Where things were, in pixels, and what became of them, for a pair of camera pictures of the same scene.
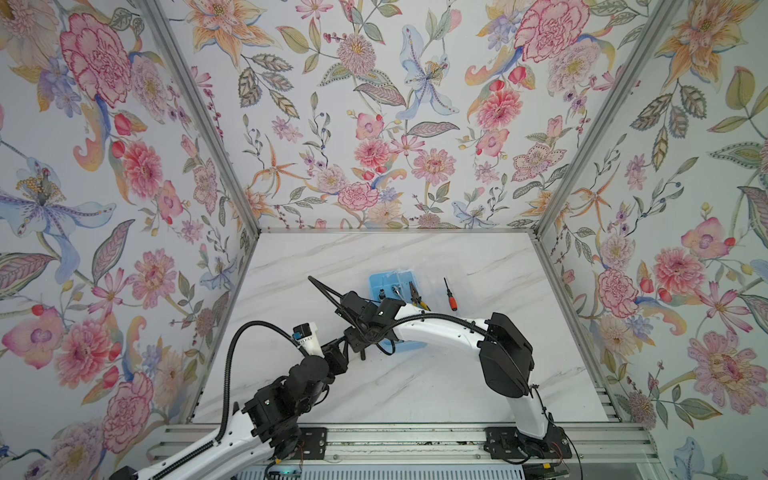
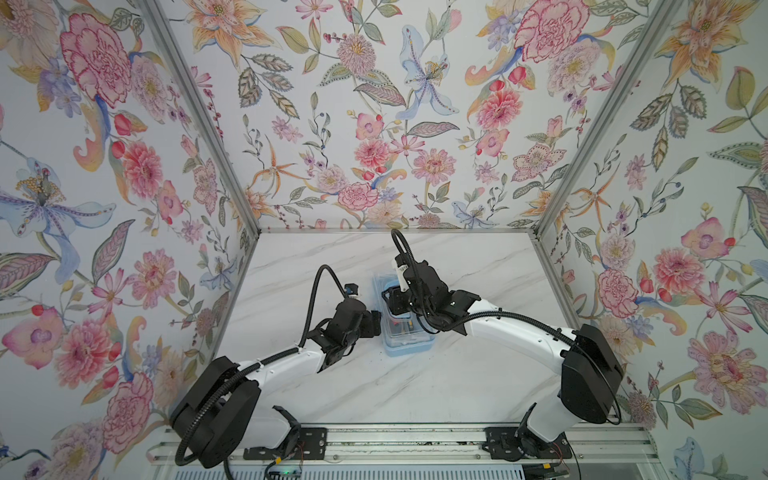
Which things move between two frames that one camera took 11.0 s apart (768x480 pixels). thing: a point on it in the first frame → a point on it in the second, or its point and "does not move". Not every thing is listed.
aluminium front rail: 424,445 does not move
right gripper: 350,333 → 394,300
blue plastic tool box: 395,284 does not move
